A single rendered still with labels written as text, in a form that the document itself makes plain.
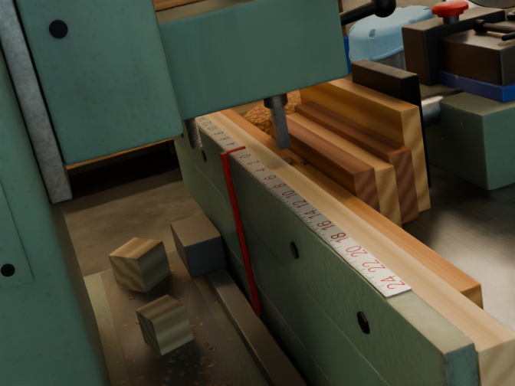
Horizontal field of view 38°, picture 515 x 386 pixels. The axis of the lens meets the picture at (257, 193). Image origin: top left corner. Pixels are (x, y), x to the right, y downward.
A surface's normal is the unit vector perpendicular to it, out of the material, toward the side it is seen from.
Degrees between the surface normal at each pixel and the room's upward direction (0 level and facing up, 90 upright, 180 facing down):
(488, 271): 0
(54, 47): 90
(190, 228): 0
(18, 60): 90
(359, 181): 90
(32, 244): 90
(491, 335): 0
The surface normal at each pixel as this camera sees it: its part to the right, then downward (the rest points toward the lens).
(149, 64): 0.30, 0.29
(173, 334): 0.57, 0.19
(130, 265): -0.53, 0.40
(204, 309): -0.19, -0.91
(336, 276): -0.94, 0.28
